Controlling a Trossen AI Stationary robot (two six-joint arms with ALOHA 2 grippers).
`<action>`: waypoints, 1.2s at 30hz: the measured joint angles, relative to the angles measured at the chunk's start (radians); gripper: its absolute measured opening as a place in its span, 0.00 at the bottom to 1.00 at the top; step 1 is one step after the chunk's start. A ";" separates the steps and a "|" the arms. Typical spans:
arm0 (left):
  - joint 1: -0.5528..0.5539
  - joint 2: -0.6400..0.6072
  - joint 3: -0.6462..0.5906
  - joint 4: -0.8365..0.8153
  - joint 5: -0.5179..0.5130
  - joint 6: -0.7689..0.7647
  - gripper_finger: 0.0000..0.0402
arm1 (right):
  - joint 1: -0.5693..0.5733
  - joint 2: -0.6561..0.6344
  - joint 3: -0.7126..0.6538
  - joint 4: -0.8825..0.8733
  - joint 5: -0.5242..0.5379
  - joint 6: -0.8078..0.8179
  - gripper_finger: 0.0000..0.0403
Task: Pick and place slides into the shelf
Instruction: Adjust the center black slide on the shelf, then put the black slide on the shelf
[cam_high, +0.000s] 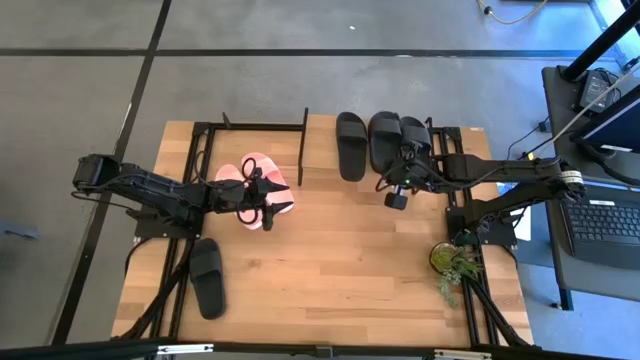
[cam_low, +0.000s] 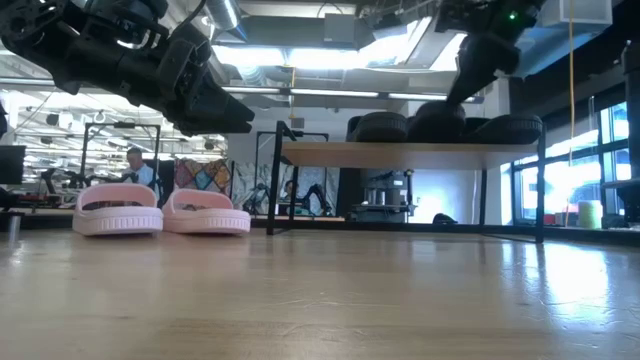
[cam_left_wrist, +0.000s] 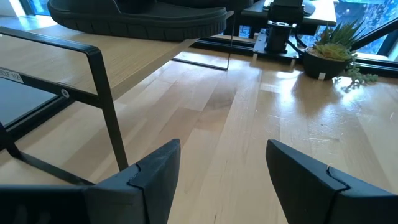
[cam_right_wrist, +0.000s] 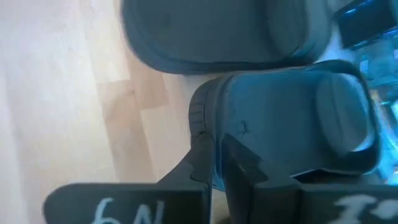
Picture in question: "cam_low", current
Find grey patterned wall cloth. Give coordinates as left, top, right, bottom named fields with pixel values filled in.
left=230, top=160, right=342, bottom=217

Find black monitor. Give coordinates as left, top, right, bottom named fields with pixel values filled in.
left=0, top=144, right=27, bottom=186

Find yellow-green roll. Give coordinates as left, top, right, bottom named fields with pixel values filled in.
left=577, top=199, right=605, bottom=231

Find wooden shelf with black frame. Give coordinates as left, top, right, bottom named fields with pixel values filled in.
left=264, top=119, right=547, bottom=245

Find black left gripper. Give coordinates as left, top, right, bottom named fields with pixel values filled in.
left=157, top=37, right=255, bottom=136

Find grey equipment cart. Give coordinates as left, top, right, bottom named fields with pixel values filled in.
left=349, top=168, right=417, bottom=224

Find black partition panel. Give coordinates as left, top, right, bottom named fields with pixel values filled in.
left=157, top=159, right=176, bottom=191

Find long linear ceiling light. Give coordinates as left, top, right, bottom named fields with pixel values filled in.
left=0, top=77, right=485, bottom=105

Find silver table post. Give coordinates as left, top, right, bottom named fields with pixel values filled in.
left=6, top=212, right=23, bottom=242

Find black aluminium table frame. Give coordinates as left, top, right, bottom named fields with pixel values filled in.
left=0, top=207, right=640, bottom=247

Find colourful patchwork quilt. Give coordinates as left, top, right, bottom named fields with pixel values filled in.
left=173, top=158, right=235, bottom=197

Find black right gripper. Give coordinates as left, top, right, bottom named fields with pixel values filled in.
left=434, top=0, right=549, bottom=106

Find pink rubber slide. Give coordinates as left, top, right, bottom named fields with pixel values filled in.
left=72, top=182, right=165, bottom=238
left=161, top=187, right=253, bottom=236

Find black rubber slide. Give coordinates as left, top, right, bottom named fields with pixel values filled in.
left=345, top=111, right=410, bottom=144
left=463, top=113, right=545, bottom=146
left=406, top=101, right=467, bottom=145

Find black metal stand frame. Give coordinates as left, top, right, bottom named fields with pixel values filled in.
left=254, top=129, right=330, bottom=216
left=78, top=121, right=162, bottom=191

